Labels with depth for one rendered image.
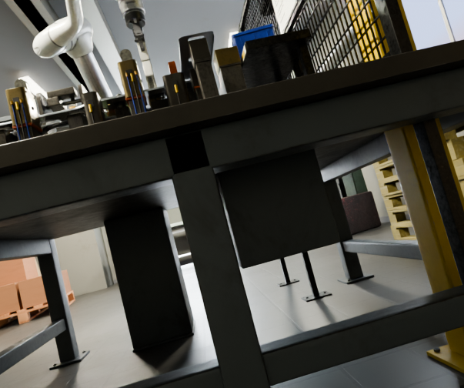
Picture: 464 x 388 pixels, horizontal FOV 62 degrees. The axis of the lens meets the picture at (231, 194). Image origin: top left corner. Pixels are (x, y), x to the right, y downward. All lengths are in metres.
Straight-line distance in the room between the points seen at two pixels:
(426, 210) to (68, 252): 6.96
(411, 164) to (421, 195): 0.08
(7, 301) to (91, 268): 2.29
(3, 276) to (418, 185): 5.68
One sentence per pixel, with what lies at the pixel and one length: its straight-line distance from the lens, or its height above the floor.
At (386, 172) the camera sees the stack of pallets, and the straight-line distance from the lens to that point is 3.62.
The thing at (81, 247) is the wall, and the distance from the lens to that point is 7.53.
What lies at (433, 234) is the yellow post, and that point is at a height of 0.32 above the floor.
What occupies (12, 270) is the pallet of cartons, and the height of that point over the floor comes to 0.67.
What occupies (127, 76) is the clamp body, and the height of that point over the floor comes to 0.99.
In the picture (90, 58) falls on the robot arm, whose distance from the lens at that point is 2.20.
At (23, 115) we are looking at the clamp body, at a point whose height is 0.96.
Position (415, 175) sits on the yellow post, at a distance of 1.06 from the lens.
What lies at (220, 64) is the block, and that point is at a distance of 1.38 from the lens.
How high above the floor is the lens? 0.46
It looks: 5 degrees up
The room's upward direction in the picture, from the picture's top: 15 degrees counter-clockwise
